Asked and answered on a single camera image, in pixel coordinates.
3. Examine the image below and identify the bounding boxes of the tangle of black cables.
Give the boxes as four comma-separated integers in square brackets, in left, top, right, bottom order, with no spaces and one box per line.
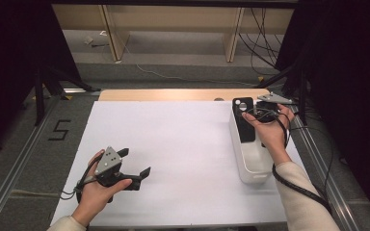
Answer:
[239,8,285,76]

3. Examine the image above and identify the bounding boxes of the white plastic bin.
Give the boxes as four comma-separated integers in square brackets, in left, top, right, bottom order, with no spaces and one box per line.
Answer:
[228,101,276,185]

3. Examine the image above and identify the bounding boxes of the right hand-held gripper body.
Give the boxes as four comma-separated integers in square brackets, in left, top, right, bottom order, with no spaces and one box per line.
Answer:
[254,91,294,123]

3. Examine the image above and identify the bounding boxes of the black phone case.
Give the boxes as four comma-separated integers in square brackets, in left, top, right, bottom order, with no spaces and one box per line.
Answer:
[231,96,257,144]

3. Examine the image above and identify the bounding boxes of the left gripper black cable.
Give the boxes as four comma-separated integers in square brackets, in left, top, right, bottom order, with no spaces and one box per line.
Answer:
[59,153,106,204]

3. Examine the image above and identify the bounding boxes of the person's right hand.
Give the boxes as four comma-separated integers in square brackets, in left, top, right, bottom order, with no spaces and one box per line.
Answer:
[241,103,296,167]

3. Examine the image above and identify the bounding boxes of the thin black floor cable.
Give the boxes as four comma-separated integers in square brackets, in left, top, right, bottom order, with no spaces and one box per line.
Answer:
[283,102,340,231]

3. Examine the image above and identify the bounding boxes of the black curtain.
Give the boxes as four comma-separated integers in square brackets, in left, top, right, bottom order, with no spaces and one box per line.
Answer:
[276,0,370,219]
[0,0,81,155]

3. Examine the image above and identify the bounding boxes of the aluminium floor rail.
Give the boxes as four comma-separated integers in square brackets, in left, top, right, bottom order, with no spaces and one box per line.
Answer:
[0,92,62,231]
[280,99,362,231]

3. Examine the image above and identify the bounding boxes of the wooden table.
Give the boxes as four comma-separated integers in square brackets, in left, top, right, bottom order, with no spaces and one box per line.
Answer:
[97,89,274,102]

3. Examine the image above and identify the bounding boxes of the white floor cable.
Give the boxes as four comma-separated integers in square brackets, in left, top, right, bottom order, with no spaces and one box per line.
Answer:
[119,28,259,88]

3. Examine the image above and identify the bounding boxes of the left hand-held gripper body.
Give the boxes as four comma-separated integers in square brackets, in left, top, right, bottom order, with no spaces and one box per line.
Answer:
[94,146,141,193]

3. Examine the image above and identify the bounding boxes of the person's left hand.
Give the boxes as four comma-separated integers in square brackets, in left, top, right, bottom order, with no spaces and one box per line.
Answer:
[71,149,133,227]

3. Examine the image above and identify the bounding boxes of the black metal stand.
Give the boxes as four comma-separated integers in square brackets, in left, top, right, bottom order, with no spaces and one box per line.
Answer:
[254,62,309,126]
[33,64,102,126]

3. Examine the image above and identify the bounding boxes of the white table sheet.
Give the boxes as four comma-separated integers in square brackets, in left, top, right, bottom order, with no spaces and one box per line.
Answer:
[49,99,305,227]

